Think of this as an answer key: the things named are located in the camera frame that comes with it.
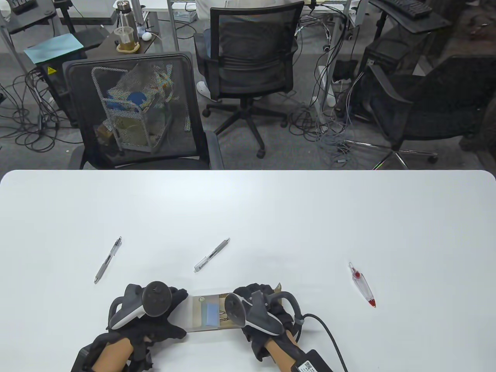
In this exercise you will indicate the black swivel office chair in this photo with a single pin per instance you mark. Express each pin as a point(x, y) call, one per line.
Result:
point(252, 58)

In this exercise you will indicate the black mesh chair chrome base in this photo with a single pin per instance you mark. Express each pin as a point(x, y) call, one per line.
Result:
point(426, 112)

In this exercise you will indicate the silver pen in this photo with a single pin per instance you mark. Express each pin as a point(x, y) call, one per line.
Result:
point(211, 255)

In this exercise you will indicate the black computer tower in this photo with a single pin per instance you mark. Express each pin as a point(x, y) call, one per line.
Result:
point(387, 54)

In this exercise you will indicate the person's left hand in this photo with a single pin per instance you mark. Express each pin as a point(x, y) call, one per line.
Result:
point(162, 331)

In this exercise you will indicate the teal folder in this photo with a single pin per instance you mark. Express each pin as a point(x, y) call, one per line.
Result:
point(54, 48)

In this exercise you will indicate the white power strip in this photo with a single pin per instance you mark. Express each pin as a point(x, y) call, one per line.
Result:
point(323, 77)

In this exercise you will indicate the person's right hand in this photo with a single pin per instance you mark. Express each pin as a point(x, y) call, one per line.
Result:
point(257, 343)

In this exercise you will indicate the person's right forearm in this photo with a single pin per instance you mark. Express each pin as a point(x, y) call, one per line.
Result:
point(281, 354)

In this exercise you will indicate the black keyboard stand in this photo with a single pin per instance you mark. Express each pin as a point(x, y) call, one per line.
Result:
point(426, 23)

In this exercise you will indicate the blue binder clip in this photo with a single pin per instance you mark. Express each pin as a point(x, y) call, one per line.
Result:
point(212, 314)

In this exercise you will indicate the black keyboard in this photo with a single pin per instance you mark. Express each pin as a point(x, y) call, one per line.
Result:
point(407, 7)

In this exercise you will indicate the black mesh chair square back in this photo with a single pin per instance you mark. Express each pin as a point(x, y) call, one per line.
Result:
point(79, 89)

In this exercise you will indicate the steel water bottle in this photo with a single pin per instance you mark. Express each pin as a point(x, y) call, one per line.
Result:
point(124, 17)

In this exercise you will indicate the clear plastic cup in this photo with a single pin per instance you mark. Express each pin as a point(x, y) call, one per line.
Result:
point(126, 38)

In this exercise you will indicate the black cabinet yellow label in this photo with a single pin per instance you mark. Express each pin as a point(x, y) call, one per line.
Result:
point(58, 85)

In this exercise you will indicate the grey tracking controller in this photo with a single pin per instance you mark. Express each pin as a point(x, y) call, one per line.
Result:
point(157, 298)
point(234, 310)

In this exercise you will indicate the tan tray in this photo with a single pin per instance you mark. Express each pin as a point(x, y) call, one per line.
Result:
point(135, 48)

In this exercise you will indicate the clear red-tipped pen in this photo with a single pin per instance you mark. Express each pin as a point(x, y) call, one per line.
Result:
point(362, 286)

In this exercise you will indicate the black equipment stand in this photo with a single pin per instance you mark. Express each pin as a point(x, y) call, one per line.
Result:
point(35, 17)

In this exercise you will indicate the dark brown side table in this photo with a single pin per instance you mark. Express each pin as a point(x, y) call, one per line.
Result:
point(108, 46)

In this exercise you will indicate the kraft translucent pull-out pencil case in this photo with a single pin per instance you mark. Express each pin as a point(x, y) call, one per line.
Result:
point(193, 314)

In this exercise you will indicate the clear grey pen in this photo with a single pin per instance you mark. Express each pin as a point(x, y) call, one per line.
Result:
point(106, 263)

